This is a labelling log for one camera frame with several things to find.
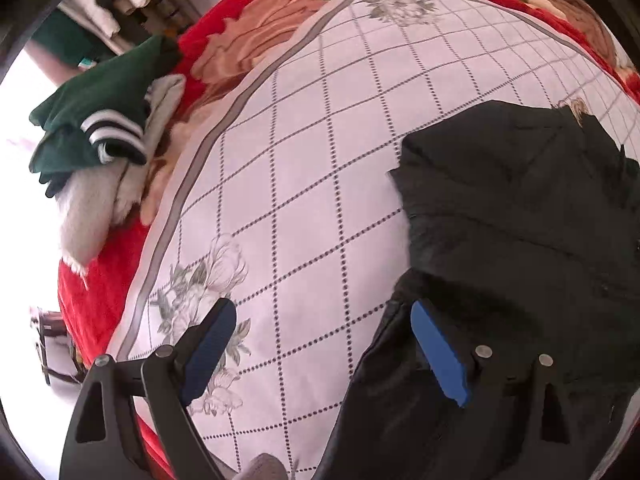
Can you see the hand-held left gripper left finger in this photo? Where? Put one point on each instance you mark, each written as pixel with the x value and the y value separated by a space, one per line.
pixel 210 350

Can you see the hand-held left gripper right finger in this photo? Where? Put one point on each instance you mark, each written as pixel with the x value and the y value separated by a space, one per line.
pixel 440 350

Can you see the black jacket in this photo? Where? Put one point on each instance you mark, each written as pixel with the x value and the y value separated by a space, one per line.
pixel 500 210

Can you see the grey cloth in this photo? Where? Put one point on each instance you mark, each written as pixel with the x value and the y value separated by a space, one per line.
pixel 262 467

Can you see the dark floor stand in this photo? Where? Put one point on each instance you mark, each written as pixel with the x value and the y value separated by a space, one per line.
pixel 50 350

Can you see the white fluffy garment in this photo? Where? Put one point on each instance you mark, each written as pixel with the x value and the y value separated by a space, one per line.
pixel 85 220

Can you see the white checked floral mat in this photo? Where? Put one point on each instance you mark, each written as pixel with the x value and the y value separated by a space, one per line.
pixel 325 185

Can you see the green garment with striped cuffs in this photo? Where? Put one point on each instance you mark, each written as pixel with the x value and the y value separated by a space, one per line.
pixel 100 90

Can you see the red floral blanket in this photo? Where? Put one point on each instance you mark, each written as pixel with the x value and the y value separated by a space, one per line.
pixel 220 25

